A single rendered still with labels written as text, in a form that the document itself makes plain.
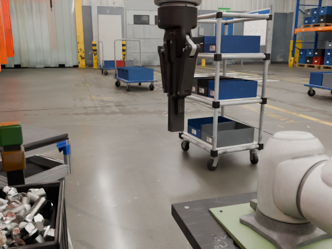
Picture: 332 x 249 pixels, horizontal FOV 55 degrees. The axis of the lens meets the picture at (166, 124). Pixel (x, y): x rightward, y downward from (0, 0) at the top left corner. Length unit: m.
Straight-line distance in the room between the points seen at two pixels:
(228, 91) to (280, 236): 1.34
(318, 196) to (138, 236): 0.90
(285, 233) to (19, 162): 0.65
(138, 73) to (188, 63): 5.33
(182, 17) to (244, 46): 1.55
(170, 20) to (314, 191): 0.47
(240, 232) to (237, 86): 1.34
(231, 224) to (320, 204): 0.30
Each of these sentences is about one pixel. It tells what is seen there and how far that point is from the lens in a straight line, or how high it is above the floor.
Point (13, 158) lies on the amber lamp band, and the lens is 0.67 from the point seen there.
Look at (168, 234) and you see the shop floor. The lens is 1.48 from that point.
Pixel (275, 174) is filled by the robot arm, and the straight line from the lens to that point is 0.84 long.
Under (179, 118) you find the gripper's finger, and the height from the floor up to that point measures 0.66.
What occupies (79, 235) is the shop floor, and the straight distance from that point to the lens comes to 1.52.
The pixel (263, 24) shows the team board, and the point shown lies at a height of 1.44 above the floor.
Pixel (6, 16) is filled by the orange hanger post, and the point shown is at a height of 1.63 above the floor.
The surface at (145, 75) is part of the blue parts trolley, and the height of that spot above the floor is 0.28.
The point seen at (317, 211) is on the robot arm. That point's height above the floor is 0.46.
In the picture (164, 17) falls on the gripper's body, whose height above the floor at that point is 0.85.
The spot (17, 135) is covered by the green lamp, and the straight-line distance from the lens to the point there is 0.65.
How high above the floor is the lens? 0.80
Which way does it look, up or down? 14 degrees down
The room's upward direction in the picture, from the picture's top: straight up
